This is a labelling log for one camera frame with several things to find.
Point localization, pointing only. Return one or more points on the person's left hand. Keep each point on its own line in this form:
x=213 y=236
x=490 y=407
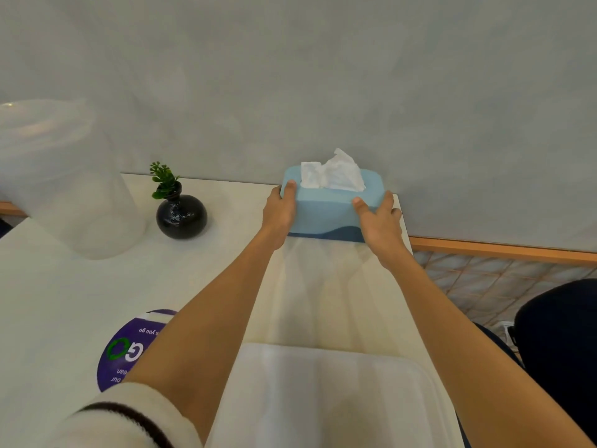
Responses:
x=276 y=216

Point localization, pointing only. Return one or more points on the person's right hand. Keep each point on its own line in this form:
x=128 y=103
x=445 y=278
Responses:
x=383 y=233

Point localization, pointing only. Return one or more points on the person's right thumb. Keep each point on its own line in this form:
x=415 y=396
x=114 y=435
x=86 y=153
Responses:
x=362 y=208

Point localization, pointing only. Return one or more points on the person's left thumb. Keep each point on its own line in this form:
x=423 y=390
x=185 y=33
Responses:
x=290 y=193

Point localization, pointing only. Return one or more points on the blue tissue box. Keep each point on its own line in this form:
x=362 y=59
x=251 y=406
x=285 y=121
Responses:
x=326 y=214

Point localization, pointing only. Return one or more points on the person's right forearm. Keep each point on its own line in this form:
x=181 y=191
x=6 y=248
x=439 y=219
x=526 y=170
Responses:
x=466 y=345

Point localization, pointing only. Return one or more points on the person's left forearm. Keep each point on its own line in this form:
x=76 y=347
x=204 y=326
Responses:
x=210 y=321

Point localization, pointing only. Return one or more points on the white tissue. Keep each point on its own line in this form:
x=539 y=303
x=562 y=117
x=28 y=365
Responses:
x=333 y=174

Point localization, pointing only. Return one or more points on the round black vase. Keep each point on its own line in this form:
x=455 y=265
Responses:
x=182 y=219

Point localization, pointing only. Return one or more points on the small green plant sprig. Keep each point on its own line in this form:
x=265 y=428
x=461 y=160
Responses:
x=164 y=179

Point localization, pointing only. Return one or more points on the translucent plastic bin lid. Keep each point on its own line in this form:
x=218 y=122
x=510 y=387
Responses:
x=326 y=401

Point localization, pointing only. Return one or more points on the large clear plastic container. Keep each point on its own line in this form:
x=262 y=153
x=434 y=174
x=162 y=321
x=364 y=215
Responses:
x=70 y=181

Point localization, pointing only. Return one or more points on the round purple sticker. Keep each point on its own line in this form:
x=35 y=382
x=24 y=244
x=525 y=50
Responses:
x=126 y=349

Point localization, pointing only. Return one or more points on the black chair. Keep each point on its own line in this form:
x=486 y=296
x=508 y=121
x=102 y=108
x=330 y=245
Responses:
x=559 y=345

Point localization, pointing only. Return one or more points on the white sleeve with dark stripe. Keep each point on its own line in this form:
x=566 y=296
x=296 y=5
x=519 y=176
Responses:
x=121 y=422

